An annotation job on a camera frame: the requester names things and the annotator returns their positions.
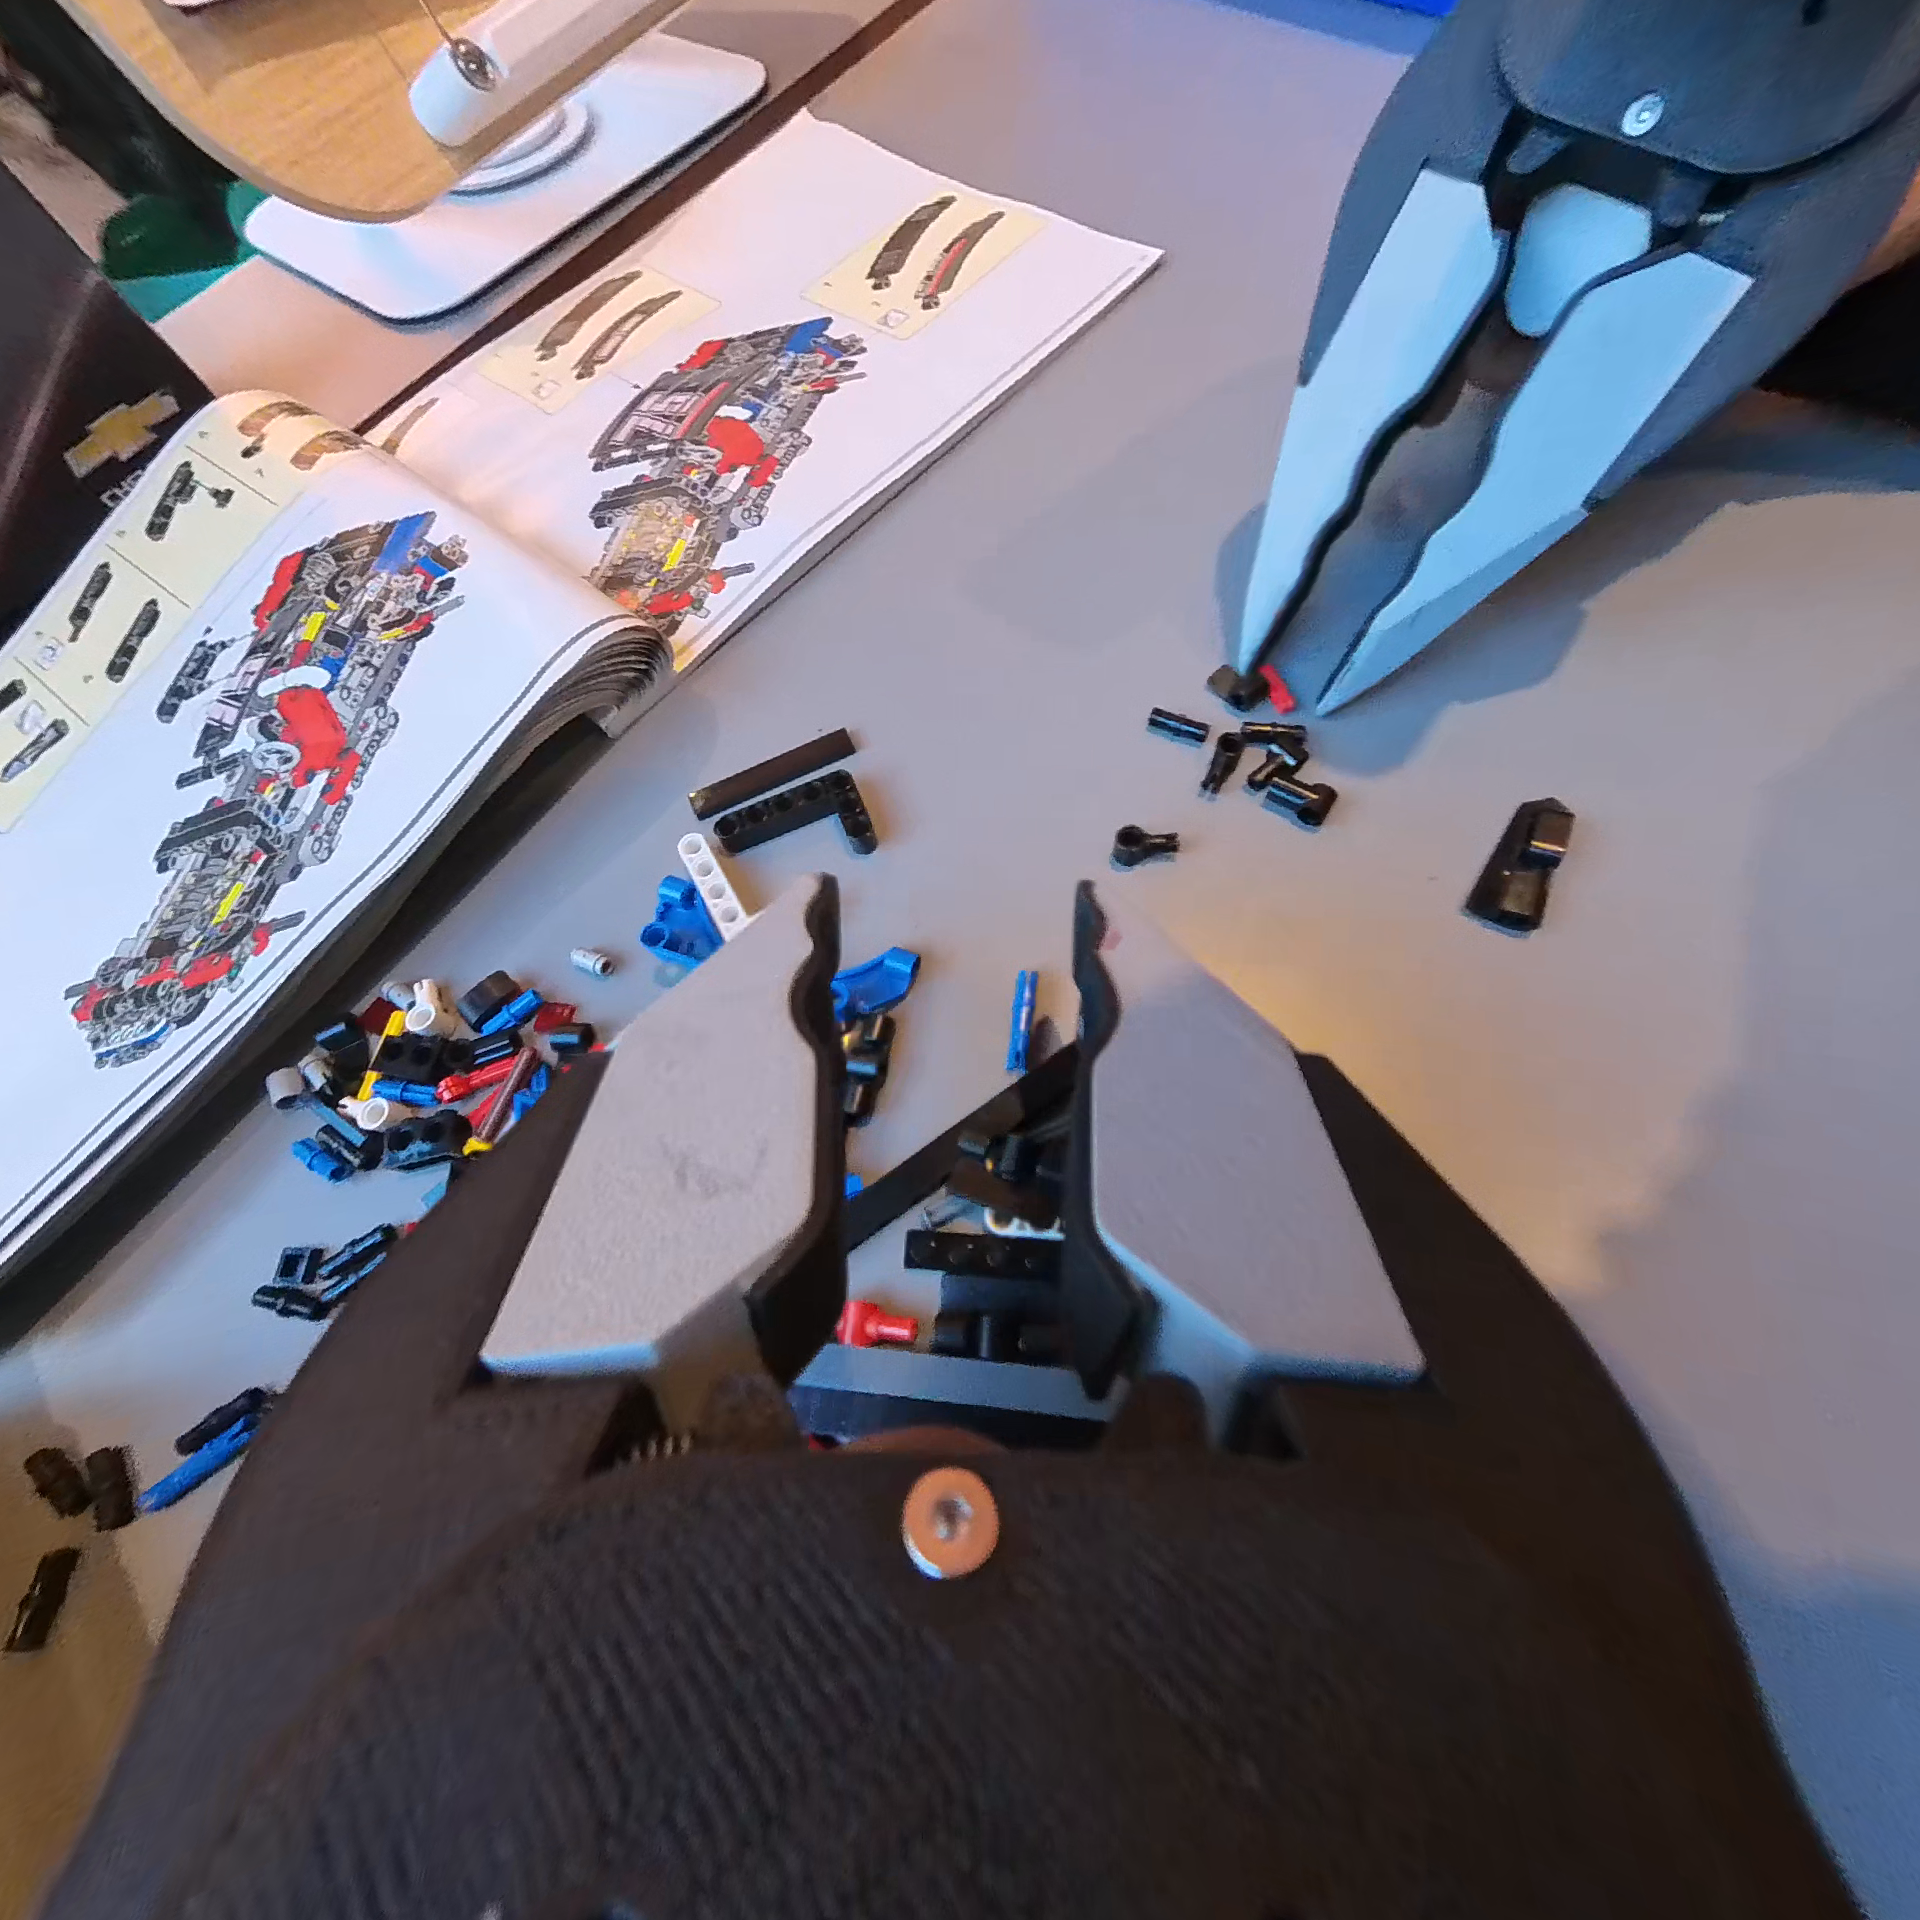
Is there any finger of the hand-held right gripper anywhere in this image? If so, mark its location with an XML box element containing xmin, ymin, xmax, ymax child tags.
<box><xmin>1232</xmin><ymin>167</ymin><xmax>1510</xmax><ymax>673</ymax></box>
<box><xmin>1316</xmin><ymin>239</ymin><xmax>1760</xmax><ymax>713</ymax></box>

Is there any black flat tile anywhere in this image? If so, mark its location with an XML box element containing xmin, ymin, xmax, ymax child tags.
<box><xmin>688</xmin><ymin>726</ymin><xmax>857</xmax><ymax>817</ymax></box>

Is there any wooden board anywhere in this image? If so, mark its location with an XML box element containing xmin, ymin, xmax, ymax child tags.
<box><xmin>58</xmin><ymin>0</ymin><xmax>934</xmax><ymax>224</ymax></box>

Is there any black box with gold logo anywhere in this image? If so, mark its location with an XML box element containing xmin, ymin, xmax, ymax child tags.
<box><xmin>0</xmin><ymin>165</ymin><xmax>219</xmax><ymax>640</ymax></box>

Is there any partly built toy car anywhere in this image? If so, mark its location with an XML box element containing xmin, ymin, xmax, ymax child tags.
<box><xmin>786</xmin><ymin>1034</ymin><xmax>1121</xmax><ymax>1449</ymax></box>

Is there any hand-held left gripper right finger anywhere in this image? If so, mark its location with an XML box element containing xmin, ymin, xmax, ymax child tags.
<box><xmin>1065</xmin><ymin>879</ymin><xmax>1431</xmax><ymax>1401</ymax></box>

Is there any white L-shaped beam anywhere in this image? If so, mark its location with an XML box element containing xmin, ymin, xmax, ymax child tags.
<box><xmin>675</xmin><ymin>831</ymin><xmax>775</xmax><ymax>943</ymax></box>

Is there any white monitor stand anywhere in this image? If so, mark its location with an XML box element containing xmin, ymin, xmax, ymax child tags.
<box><xmin>246</xmin><ymin>0</ymin><xmax>771</xmax><ymax>327</ymax></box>

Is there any pile of mixed building bricks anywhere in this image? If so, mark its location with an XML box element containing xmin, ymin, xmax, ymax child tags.
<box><xmin>264</xmin><ymin>960</ymin><xmax>903</xmax><ymax>1215</ymax></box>

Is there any green object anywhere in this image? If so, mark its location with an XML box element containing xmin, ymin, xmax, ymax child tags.
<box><xmin>103</xmin><ymin>171</ymin><xmax>249</xmax><ymax>288</ymax></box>

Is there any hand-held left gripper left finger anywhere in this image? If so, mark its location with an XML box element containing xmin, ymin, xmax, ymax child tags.
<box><xmin>479</xmin><ymin>873</ymin><xmax>855</xmax><ymax>1394</ymax></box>

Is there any black L-shaped beam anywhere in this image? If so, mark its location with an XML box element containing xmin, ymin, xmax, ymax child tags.
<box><xmin>713</xmin><ymin>766</ymin><xmax>887</xmax><ymax>856</ymax></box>

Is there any open instruction booklet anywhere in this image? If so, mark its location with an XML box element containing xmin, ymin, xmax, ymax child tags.
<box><xmin>0</xmin><ymin>106</ymin><xmax>1169</xmax><ymax>1283</ymax></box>

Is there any long blue axle pin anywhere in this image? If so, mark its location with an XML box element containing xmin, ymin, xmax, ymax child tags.
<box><xmin>137</xmin><ymin>1417</ymin><xmax>272</xmax><ymax>1513</ymax></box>

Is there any black angled panel piece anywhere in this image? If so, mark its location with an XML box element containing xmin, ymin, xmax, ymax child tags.
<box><xmin>1464</xmin><ymin>798</ymin><xmax>1577</xmax><ymax>934</ymax></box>

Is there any blue arch panel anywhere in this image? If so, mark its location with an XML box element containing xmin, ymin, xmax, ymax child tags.
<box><xmin>640</xmin><ymin>873</ymin><xmax>921</xmax><ymax>1019</ymax></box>

